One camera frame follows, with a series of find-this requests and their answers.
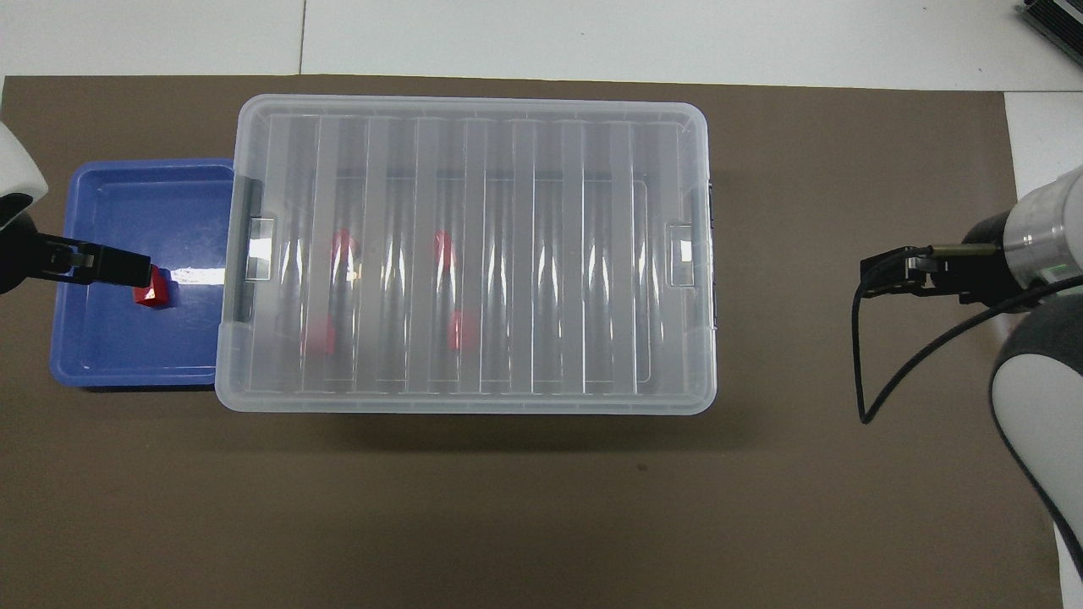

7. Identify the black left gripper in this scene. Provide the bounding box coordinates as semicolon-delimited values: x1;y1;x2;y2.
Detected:
0;211;156;294

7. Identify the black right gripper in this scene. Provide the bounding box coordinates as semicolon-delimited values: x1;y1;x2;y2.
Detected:
860;211;1029;310

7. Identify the clear ribbed plastic lid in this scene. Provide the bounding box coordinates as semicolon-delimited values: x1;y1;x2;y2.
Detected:
214;93;718;415

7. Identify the blue plastic tray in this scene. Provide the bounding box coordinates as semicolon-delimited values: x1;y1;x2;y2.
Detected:
49;158;240;390

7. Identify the black box latch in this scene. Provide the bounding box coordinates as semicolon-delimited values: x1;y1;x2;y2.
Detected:
232;175;265;325

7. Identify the clear plastic storage box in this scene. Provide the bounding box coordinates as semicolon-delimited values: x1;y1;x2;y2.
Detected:
220;100;716;414

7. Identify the black ribbed device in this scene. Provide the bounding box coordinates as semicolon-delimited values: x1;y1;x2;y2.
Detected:
1020;0;1083;45

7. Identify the brown table mat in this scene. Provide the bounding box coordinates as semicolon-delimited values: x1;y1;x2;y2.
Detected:
0;74;1065;609

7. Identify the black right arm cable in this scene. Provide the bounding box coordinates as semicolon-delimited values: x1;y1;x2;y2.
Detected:
853;245;1083;424

